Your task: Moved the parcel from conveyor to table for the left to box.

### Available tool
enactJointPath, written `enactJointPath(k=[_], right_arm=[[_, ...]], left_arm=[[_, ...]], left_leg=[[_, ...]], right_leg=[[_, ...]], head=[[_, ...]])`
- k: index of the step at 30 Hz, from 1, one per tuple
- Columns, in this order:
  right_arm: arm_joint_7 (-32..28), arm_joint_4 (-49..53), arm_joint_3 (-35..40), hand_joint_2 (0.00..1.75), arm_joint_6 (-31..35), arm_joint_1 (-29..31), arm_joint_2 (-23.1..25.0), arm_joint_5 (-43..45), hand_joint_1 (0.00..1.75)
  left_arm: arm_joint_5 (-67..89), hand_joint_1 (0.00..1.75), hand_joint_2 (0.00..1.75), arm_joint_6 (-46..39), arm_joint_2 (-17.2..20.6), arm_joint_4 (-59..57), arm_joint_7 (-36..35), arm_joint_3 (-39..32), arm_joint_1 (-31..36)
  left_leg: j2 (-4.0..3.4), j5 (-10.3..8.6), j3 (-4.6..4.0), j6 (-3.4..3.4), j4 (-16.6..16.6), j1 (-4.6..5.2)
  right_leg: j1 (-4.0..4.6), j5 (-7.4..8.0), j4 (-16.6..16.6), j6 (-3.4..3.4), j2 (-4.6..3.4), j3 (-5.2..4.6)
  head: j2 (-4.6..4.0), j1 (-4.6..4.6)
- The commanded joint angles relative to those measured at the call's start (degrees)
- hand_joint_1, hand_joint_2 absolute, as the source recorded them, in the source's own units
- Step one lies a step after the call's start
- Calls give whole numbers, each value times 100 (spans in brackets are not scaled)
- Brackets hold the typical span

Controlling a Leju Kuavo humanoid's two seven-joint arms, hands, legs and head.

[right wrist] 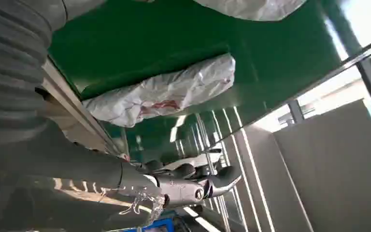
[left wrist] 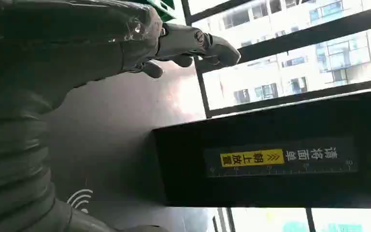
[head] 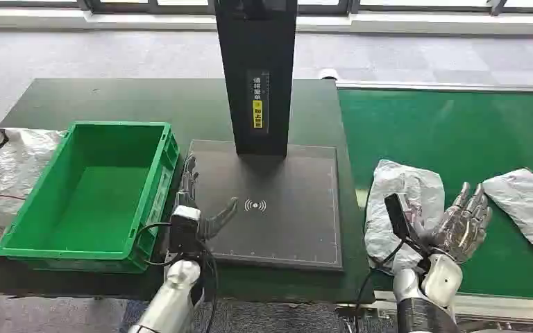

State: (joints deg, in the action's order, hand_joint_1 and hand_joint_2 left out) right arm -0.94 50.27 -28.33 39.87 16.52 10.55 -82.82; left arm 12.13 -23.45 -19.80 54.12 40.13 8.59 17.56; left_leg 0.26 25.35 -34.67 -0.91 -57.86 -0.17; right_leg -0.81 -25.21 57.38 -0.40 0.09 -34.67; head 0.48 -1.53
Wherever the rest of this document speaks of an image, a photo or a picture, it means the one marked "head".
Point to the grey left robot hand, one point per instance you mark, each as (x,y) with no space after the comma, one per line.
(218,220)

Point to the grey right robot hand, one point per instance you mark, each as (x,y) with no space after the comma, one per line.
(462,230)

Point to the grey plastic parcel red print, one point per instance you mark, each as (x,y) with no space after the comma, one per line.
(404,179)

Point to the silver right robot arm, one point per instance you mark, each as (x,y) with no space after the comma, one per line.
(436,285)

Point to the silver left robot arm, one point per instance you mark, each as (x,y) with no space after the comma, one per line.
(170,303)

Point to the grey plastic parcel bag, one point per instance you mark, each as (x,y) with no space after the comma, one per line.
(528,202)

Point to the green conveyor belt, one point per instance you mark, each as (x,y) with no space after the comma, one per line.
(455,133)

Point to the yellow and black column label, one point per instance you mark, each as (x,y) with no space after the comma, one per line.
(258,108)

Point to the green plastic crate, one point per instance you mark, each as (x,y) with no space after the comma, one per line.
(96,197)

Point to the black scanner column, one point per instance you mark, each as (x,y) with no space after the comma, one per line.
(257,50)

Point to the white round cap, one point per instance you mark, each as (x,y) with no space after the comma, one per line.
(328,74)

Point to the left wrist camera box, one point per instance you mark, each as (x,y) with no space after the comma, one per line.
(186,213)

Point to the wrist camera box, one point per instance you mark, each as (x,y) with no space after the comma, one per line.
(396,216)
(186,213)

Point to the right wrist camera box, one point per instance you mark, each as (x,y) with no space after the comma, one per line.
(396,216)

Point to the black scanner base plate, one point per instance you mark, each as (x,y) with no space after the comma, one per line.
(289,216)

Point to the dark window frame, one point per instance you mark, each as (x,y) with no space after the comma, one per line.
(156,5)

